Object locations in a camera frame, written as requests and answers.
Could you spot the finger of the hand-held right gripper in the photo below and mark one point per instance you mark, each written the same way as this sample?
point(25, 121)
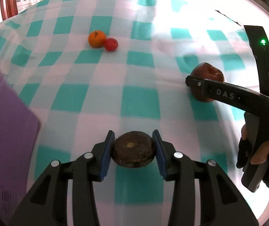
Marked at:
point(219, 91)

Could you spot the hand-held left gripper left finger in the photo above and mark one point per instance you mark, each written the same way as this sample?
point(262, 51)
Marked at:
point(106, 155)

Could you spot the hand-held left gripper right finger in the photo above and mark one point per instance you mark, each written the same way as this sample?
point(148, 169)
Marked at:
point(160, 155)

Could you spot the person's right hand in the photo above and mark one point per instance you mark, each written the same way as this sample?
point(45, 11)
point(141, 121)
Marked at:
point(260, 154)

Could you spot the teal white checkered tablecloth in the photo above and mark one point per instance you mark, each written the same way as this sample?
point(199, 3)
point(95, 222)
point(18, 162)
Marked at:
point(134, 75)

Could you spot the purple plastic board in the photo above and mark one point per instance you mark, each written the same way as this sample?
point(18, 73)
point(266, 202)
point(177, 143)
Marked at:
point(5, 141)

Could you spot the red tomato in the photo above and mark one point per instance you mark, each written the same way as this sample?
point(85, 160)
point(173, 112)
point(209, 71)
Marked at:
point(111, 44)

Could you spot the brown wooden frame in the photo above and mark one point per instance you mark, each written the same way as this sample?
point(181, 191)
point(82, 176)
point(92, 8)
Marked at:
point(8, 2)

